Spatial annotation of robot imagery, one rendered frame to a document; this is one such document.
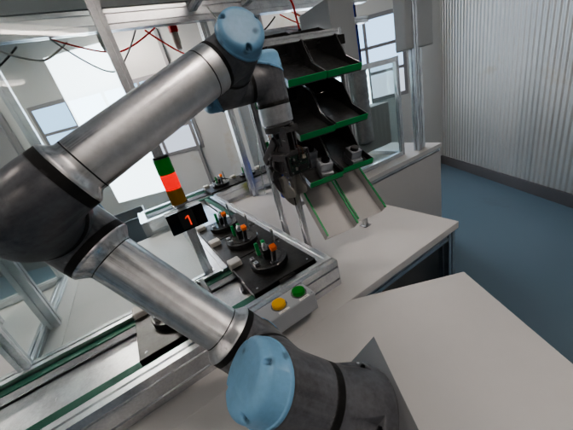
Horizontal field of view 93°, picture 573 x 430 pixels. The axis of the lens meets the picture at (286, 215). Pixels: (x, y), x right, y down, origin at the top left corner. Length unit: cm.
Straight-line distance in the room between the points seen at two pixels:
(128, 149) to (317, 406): 43
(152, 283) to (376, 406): 40
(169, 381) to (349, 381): 51
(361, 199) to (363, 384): 77
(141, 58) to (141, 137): 386
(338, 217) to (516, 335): 59
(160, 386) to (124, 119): 66
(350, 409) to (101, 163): 48
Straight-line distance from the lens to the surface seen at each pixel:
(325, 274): 94
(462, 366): 80
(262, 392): 42
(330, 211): 106
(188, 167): 421
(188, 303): 53
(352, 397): 49
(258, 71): 64
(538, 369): 84
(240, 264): 104
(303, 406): 45
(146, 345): 92
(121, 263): 52
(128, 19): 194
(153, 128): 43
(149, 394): 88
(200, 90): 46
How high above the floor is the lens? 149
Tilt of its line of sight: 23 degrees down
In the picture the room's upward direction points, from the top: 15 degrees counter-clockwise
